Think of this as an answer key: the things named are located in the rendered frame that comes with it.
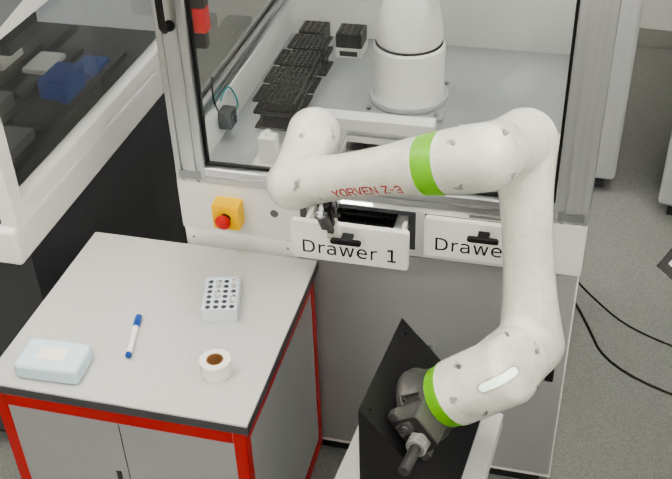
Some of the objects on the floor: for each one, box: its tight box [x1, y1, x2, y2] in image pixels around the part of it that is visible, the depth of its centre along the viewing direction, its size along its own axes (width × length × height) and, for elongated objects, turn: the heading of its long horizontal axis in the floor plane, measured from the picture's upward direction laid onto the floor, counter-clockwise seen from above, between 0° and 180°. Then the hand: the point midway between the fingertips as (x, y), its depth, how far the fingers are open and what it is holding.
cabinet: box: [185, 226, 579, 479], centre depth 305 cm, size 95×103×80 cm
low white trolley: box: [0, 232, 323, 479], centre depth 255 cm, size 58×62×76 cm
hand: (332, 228), depth 229 cm, fingers closed, pressing on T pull
